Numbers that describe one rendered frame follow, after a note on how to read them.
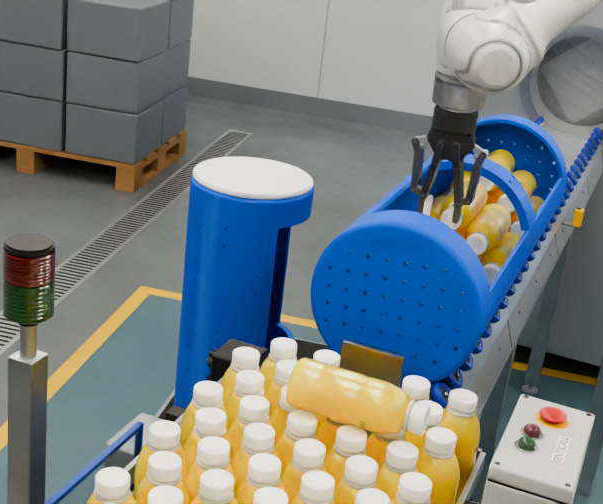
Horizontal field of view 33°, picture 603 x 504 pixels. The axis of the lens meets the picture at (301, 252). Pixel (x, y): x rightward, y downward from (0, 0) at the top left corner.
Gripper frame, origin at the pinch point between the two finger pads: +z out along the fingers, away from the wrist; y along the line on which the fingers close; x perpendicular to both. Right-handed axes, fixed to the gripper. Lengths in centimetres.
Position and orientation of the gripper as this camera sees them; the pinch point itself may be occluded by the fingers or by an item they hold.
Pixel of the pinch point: (438, 219)
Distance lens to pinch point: 181.9
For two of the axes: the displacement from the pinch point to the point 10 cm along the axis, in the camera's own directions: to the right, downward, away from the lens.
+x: -3.7, 3.1, -8.7
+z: -1.1, 9.2, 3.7
